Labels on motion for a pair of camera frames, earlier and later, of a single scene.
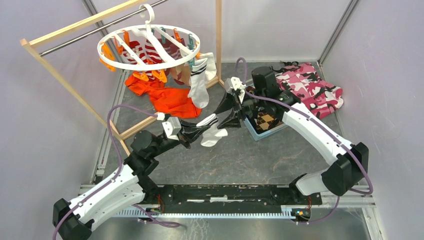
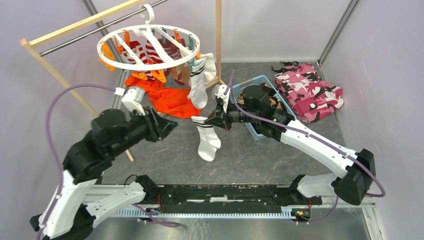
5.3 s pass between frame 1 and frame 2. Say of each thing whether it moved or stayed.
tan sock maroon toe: stayed
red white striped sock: stayed
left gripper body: moved
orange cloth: stayed
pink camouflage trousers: stayed
